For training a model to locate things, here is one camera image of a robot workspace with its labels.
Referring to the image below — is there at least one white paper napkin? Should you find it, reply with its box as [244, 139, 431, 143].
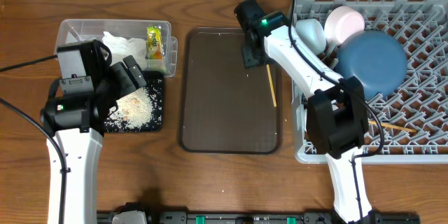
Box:
[102, 31, 148, 69]

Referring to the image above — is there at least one rice food waste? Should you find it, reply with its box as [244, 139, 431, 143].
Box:
[104, 86, 164, 130]

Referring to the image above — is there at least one green orange snack wrapper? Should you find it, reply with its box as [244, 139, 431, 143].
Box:
[146, 27, 163, 60]

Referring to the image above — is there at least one wooden chopstick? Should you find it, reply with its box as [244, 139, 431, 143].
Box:
[368, 120, 417, 133]
[266, 64, 277, 108]

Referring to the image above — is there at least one light blue bowl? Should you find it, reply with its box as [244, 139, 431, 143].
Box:
[295, 19, 326, 55]

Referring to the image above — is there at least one white pink shallow bowl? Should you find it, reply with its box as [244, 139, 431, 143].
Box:
[324, 6, 365, 45]

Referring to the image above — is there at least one blue round plate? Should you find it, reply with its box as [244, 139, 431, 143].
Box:
[335, 30, 407, 100]

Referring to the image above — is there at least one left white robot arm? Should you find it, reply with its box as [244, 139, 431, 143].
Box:
[41, 40, 146, 223]

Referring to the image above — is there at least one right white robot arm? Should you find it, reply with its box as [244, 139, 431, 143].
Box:
[234, 0, 372, 223]

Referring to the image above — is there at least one clear plastic waste bin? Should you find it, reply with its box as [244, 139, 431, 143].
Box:
[56, 19, 178, 77]

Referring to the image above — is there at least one grey plastic dishwasher rack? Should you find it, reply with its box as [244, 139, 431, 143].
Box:
[295, 0, 447, 165]

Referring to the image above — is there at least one black plastic tray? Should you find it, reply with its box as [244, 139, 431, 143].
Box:
[103, 71, 165, 134]

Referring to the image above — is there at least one brown plastic serving tray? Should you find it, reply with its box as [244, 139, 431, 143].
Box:
[178, 27, 282, 155]

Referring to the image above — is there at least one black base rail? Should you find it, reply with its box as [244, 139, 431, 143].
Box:
[97, 202, 421, 224]

